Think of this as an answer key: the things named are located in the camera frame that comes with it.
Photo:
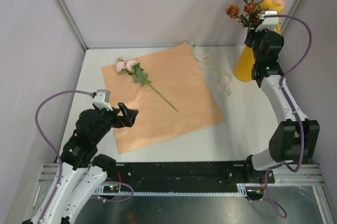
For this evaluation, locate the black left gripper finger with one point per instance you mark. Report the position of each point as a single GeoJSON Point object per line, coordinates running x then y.
{"type": "Point", "coordinates": [129, 117]}
{"type": "Point", "coordinates": [123, 108]}

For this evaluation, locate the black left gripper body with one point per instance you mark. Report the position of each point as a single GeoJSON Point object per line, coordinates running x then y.
{"type": "Point", "coordinates": [107, 118]}

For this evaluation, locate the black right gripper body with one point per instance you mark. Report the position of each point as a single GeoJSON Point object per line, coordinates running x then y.
{"type": "Point", "coordinates": [254, 39]}

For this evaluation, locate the yellow rose stem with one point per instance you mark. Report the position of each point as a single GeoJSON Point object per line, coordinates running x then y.
{"type": "Point", "coordinates": [272, 5]}

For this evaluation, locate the pale pink rose stem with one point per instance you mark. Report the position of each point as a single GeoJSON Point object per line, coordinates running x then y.
{"type": "Point", "coordinates": [134, 69]}

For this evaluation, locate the green and peach wrapping paper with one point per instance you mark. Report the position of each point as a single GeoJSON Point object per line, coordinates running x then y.
{"type": "Point", "coordinates": [179, 100]}

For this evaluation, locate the brown rose stem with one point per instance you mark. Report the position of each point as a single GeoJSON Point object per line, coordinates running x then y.
{"type": "Point", "coordinates": [246, 14]}

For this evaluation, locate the cream printed ribbon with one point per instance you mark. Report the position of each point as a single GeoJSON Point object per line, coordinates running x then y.
{"type": "Point", "coordinates": [224, 79]}

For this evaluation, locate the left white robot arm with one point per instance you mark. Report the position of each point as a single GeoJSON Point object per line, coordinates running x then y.
{"type": "Point", "coordinates": [81, 168]}

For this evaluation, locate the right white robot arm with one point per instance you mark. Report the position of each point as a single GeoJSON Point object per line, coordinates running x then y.
{"type": "Point", "coordinates": [310, 129]}

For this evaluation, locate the yellow cylindrical vase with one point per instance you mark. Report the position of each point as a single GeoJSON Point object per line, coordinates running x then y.
{"type": "Point", "coordinates": [244, 65]}

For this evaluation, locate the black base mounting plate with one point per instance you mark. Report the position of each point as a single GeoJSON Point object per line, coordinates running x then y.
{"type": "Point", "coordinates": [215, 176]}

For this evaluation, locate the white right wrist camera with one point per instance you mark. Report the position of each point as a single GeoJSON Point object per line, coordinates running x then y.
{"type": "Point", "coordinates": [269, 21]}

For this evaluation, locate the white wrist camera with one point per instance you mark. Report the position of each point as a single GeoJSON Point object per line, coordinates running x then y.
{"type": "Point", "coordinates": [101, 99]}
{"type": "Point", "coordinates": [269, 21]}

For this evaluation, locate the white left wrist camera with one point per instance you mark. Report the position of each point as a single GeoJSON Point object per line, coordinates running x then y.
{"type": "Point", "coordinates": [101, 99]}

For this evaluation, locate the white slotted cable duct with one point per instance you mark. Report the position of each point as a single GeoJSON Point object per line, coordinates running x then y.
{"type": "Point", "coordinates": [241, 191]}

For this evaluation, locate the left aluminium corner post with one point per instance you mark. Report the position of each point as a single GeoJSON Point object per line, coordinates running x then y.
{"type": "Point", "coordinates": [71, 23]}

